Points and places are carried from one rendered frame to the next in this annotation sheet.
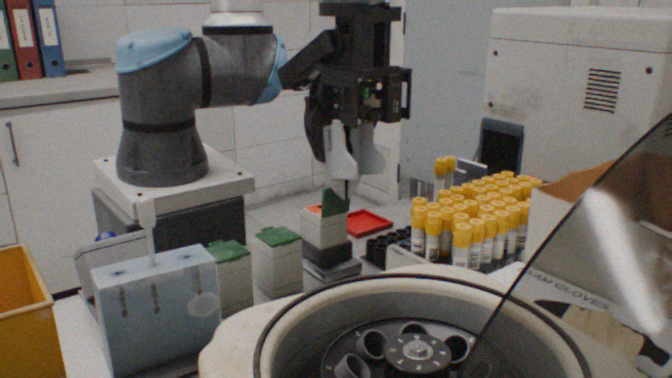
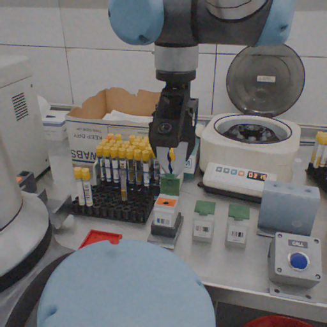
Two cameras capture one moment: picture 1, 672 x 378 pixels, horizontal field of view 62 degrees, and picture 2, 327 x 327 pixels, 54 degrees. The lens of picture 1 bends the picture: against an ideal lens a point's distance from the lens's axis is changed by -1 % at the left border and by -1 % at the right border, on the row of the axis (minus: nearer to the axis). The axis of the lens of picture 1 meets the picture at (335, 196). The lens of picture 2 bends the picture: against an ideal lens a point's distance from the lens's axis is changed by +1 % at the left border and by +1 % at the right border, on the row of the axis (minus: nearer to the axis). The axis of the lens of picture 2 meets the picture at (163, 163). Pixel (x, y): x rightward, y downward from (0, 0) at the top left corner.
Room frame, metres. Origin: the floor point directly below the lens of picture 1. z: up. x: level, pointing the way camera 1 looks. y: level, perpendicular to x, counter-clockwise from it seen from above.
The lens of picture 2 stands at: (0.97, 0.41, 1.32)
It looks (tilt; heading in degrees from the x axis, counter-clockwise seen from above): 28 degrees down; 230
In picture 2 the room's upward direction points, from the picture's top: straight up
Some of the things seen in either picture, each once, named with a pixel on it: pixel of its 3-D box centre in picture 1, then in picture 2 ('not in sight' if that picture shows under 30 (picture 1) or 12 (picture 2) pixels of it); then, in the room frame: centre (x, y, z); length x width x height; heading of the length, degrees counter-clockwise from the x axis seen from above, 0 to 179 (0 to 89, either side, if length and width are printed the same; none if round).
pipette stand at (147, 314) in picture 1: (159, 313); (286, 209); (0.44, 0.16, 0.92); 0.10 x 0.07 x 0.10; 122
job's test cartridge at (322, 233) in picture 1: (323, 231); (166, 214); (0.63, 0.01, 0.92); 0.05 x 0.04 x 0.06; 35
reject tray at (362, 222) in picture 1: (360, 222); (99, 244); (0.76, -0.04, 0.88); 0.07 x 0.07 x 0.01; 37
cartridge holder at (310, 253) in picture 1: (323, 251); (166, 225); (0.63, 0.01, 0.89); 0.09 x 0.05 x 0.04; 35
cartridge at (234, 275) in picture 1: (226, 276); (237, 225); (0.54, 0.12, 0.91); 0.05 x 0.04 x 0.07; 37
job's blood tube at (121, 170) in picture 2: (421, 219); (123, 188); (0.65, -0.11, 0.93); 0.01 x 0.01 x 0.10; 37
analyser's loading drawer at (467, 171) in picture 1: (470, 177); (19, 202); (0.84, -0.22, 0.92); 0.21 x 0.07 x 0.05; 127
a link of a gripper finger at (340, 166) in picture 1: (342, 165); (182, 155); (0.57, -0.01, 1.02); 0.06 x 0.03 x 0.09; 35
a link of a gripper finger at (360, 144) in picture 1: (365, 161); (167, 153); (0.59, -0.03, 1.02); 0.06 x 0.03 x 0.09; 35
